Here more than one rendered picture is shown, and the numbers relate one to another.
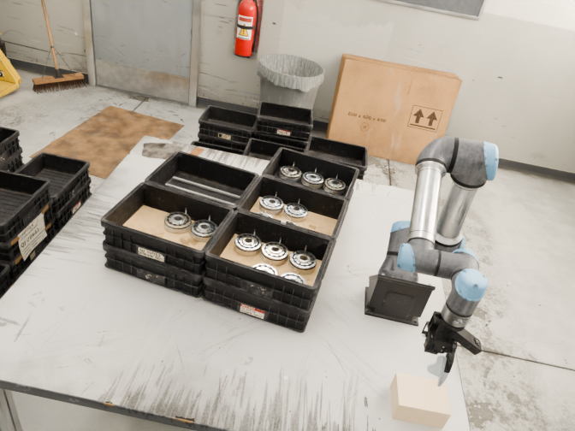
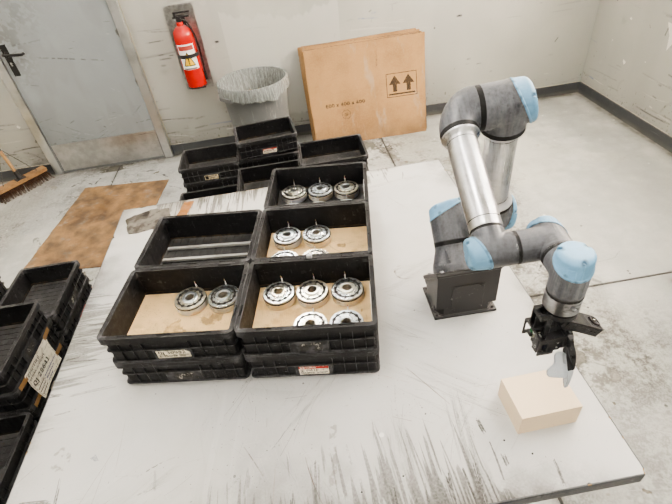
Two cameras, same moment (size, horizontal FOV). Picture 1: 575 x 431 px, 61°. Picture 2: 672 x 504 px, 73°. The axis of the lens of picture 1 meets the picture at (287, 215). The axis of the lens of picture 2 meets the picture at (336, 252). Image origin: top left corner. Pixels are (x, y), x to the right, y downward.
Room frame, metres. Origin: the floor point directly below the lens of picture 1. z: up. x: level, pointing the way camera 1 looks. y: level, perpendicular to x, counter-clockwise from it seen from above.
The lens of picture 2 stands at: (0.39, 0.01, 1.87)
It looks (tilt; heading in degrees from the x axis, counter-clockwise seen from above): 40 degrees down; 356
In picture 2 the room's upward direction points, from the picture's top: 8 degrees counter-clockwise
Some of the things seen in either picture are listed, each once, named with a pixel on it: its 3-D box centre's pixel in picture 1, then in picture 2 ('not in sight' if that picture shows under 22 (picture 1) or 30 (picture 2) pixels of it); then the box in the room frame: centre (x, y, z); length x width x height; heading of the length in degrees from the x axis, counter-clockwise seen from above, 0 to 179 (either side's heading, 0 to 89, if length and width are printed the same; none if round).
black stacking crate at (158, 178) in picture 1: (203, 189); (206, 250); (1.73, 0.37, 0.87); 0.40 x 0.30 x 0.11; 80
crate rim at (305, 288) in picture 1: (271, 249); (308, 292); (1.36, 0.03, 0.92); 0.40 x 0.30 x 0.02; 80
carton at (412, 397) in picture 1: (418, 399); (538, 400); (0.98, -0.52, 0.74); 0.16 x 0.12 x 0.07; 90
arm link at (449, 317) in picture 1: (456, 314); (563, 300); (0.98, -0.50, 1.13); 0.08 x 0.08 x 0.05
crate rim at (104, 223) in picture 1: (169, 216); (178, 300); (1.43, 0.43, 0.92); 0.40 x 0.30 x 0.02; 80
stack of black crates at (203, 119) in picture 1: (228, 138); (216, 177); (3.29, 0.55, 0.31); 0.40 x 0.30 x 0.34; 89
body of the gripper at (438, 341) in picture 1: (443, 332); (551, 325); (0.98, -0.49, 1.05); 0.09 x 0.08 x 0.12; 90
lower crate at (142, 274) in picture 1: (169, 249); (194, 334); (1.43, 0.43, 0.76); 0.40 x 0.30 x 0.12; 80
